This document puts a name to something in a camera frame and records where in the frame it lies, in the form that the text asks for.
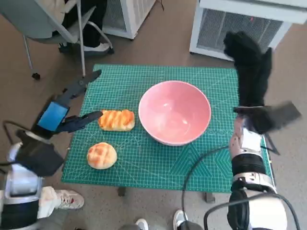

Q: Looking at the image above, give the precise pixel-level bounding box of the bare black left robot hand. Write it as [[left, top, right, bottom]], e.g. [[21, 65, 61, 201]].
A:
[[31, 69, 104, 139]]

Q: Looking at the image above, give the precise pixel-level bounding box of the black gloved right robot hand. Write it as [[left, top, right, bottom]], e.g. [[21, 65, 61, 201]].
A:
[[223, 31, 274, 108]]

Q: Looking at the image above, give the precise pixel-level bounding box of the round toy bread bun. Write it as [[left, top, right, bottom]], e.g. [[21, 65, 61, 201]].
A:
[[86, 141, 118, 170]]

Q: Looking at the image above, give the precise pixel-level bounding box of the long orange toy bread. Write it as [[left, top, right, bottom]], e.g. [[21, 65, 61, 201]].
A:
[[98, 109, 136, 132]]

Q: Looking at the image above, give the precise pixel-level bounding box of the pink bowl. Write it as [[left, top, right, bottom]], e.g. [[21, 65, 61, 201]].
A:
[[138, 80, 212, 147]]

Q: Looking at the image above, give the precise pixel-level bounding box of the wide white mesh cabinet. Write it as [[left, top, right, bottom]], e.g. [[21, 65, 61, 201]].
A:
[[189, 0, 307, 62]]

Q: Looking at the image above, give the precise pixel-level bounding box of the seated person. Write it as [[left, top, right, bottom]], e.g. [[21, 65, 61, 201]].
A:
[[51, 0, 115, 55]]

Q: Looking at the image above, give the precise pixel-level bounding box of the grey chair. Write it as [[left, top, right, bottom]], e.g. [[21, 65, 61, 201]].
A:
[[0, 0, 115, 81]]

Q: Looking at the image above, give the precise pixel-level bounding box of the green cutting mat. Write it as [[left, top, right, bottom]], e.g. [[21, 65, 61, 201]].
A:
[[60, 63, 269, 194]]

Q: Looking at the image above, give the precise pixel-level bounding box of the narrow white mesh cabinet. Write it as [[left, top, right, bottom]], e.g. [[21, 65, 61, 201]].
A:
[[102, 0, 156, 40]]

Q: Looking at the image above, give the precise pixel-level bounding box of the person with white shoes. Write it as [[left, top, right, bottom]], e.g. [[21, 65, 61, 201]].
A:
[[118, 210, 201, 230]]

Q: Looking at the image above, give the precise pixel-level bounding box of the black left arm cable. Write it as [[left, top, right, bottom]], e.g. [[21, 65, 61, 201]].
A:
[[0, 120, 27, 168]]

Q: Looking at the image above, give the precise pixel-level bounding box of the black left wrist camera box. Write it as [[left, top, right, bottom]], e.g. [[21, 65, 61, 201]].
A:
[[16, 141, 65, 177]]

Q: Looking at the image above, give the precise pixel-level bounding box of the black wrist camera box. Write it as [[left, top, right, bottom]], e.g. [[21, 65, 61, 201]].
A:
[[251, 102, 302, 134], [16, 141, 65, 177]]

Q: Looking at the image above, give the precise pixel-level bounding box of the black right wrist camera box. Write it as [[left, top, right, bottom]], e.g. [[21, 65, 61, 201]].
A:
[[251, 102, 302, 134]]

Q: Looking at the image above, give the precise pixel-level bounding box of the thick looped black cable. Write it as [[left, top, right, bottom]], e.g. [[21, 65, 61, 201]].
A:
[[203, 197, 302, 230]]

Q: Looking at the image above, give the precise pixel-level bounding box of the thin black cable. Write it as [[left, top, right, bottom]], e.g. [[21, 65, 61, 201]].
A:
[[181, 145, 232, 230]]

